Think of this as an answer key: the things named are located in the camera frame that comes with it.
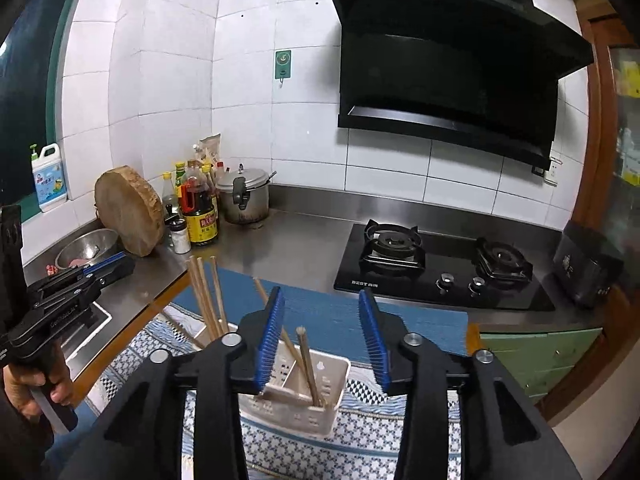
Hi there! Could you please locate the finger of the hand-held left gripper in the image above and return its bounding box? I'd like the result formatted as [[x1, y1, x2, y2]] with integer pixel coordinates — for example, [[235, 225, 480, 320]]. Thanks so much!
[[30, 252, 130, 301], [32, 257, 137, 313]]

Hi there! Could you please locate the plastic food bag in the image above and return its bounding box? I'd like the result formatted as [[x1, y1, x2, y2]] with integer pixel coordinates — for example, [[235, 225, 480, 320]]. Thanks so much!
[[194, 133, 222, 171]]

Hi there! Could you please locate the green wall hook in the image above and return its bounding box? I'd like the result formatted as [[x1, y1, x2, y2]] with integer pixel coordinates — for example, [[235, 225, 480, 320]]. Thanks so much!
[[274, 50, 292, 86]]

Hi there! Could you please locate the metal pressure cooker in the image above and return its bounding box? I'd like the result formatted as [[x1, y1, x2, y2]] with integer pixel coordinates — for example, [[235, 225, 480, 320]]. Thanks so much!
[[216, 162, 277, 225]]

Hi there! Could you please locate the person's left hand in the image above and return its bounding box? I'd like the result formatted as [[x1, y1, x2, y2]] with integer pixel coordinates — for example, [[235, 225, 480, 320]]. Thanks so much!
[[2, 345, 76, 423]]

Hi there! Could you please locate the dark window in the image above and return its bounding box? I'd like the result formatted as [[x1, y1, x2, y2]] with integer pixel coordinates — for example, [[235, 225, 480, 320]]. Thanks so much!
[[0, 0, 96, 221]]

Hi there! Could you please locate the person's left forearm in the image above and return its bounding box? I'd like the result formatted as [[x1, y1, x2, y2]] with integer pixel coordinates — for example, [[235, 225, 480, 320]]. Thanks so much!
[[0, 385, 56, 480]]

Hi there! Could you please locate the green cabinet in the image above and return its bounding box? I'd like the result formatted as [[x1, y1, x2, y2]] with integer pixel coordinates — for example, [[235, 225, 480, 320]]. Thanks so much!
[[480, 327, 603, 401]]

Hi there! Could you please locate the black gas stove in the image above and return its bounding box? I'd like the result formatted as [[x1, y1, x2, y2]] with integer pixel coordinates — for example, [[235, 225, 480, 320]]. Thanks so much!
[[333, 219, 556, 312]]

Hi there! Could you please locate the steel bowl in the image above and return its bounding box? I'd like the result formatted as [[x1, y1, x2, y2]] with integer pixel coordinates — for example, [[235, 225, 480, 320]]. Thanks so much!
[[55, 228, 120, 270]]

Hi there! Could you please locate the yellow-capped clear bottle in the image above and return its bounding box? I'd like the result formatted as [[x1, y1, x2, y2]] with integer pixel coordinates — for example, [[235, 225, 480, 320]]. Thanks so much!
[[161, 172, 177, 217]]

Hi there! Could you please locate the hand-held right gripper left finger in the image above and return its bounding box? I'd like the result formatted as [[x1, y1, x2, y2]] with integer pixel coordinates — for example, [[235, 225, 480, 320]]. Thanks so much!
[[57, 286, 287, 480]]

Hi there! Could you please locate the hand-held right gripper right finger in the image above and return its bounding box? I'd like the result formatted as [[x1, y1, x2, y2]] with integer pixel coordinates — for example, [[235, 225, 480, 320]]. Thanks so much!
[[358, 288, 583, 480]]

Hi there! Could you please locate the white wall socket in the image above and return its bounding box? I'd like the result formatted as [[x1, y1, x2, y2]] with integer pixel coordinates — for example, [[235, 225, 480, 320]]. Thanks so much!
[[545, 150, 563, 187]]

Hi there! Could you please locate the white plastic utensil basket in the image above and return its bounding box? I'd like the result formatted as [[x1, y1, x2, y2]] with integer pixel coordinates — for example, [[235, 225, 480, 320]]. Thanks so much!
[[200, 322, 351, 441]]

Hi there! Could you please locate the small white-capped jar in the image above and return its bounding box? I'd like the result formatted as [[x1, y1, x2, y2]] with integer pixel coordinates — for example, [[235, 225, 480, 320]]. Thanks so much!
[[170, 219, 191, 255]]

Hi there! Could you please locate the round wooden chopping block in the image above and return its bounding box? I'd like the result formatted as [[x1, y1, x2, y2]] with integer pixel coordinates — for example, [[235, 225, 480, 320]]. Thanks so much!
[[94, 166, 166, 257]]

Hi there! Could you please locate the white detergent jug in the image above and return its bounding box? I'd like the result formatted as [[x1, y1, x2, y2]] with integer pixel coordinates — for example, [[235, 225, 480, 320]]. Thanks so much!
[[31, 142, 68, 213]]

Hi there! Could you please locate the stainless steel sink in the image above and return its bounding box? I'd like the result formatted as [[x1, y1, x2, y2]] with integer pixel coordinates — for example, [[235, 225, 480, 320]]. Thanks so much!
[[22, 227, 126, 366]]

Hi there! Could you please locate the blue patterned woven mat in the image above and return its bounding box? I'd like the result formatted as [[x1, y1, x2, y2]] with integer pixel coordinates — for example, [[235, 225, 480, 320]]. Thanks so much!
[[85, 267, 471, 480]]

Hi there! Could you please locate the black range hood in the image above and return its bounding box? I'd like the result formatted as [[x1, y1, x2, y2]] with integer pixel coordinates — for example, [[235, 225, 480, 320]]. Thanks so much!
[[325, 0, 596, 168]]

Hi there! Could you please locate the wooden door frame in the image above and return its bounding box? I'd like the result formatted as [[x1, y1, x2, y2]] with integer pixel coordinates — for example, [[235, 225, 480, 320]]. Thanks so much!
[[565, 0, 640, 426]]

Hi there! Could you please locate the dark soy sauce bottle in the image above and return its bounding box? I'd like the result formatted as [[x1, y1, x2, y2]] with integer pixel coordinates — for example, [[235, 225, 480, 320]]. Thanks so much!
[[180, 160, 220, 247]]

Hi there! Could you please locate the black box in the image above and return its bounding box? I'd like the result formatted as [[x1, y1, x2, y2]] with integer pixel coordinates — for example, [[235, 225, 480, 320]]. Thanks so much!
[[552, 220, 626, 310]]

